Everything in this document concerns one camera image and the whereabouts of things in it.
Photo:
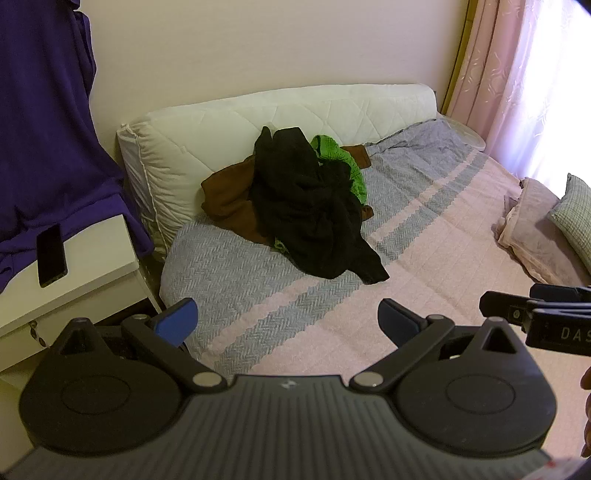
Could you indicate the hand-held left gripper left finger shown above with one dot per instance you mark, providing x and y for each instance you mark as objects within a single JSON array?
[{"x": 178, "y": 321}]

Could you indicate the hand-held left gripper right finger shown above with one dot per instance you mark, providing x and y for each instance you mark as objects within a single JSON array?
[{"x": 395, "y": 321}]

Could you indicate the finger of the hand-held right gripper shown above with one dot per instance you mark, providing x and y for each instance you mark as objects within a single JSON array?
[
  {"x": 503, "y": 304},
  {"x": 563, "y": 293}
]

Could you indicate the black garment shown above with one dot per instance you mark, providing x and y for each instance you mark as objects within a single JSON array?
[{"x": 300, "y": 198}]

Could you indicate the person's right hand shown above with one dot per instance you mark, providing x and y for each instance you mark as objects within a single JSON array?
[{"x": 587, "y": 381}]

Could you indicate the folded pinkish grey blanket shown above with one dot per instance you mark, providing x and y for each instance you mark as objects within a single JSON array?
[{"x": 531, "y": 230}]

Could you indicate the green checked pillow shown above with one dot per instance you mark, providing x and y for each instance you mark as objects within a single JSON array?
[{"x": 575, "y": 212}]

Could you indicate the white nightstand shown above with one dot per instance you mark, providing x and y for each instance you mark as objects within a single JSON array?
[{"x": 101, "y": 258}]

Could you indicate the striped pink grey blanket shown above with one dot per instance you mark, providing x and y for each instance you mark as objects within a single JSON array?
[{"x": 415, "y": 221}]

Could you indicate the brown garment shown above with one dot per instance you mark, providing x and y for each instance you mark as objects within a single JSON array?
[{"x": 226, "y": 194}]

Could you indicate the black smartphone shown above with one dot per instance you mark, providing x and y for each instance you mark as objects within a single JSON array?
[{"x": 51, "y": 256}]

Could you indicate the green knit garment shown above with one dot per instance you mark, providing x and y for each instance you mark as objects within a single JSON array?
[{"x": 355, "y": 180}]

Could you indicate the white quilted pillow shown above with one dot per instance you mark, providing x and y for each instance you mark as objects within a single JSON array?
[{"x": 194, "y": 138}]

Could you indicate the pink curtain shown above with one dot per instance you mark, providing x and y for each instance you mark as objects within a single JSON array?
[{"x": 508, "y": 69}]

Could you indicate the purple hanging garment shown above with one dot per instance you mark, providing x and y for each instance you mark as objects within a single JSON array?
[{"x": 46, "y": 115}]

